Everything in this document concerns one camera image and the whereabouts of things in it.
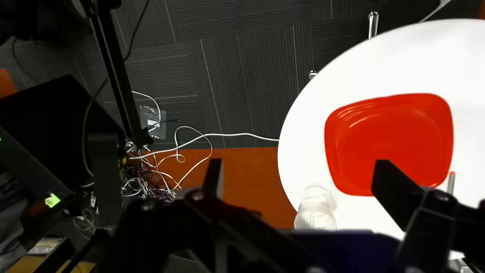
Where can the clear plastic cup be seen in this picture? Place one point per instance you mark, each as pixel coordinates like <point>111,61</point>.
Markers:
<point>316,208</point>

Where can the metal table pedestal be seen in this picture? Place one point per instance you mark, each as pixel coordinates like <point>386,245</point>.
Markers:
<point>373,23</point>

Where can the black computer case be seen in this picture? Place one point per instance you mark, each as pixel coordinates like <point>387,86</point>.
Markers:
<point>51,126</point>

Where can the orange and grey pen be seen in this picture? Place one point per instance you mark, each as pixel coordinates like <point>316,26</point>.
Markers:
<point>451,183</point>

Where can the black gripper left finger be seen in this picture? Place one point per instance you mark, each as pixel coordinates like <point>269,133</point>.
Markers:
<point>214,177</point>

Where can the grey power adapter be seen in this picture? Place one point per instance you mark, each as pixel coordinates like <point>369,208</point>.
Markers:
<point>152,122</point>

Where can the red square plate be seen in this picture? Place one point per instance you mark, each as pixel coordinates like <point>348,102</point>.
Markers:
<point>389,142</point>

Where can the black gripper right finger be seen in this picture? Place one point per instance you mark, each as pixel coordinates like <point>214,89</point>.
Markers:
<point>396,195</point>

